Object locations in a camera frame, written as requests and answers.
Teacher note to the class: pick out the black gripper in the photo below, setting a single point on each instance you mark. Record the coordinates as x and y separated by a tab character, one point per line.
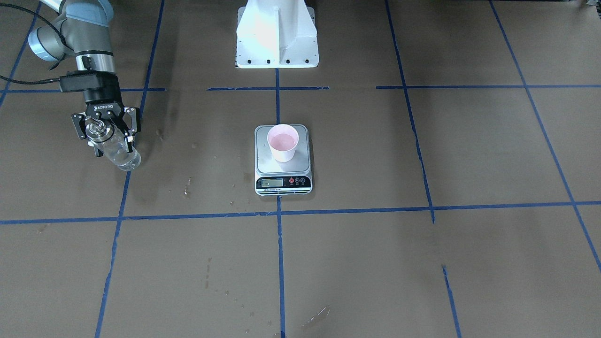
104	97

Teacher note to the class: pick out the pink paper cup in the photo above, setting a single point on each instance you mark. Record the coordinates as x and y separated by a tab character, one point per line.
283	140

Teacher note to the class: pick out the digital kitchen scale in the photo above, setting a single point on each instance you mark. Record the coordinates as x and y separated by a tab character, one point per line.
282	178

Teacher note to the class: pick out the glass sauce bottle metal spout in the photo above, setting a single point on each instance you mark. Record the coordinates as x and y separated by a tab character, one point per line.
109	141

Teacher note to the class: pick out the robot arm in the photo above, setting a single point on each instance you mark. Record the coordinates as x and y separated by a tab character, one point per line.
81	31

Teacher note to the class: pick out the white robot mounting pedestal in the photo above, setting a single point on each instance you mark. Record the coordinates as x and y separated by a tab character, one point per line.
276	34

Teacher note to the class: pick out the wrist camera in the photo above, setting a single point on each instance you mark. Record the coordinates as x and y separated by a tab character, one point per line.
79	81

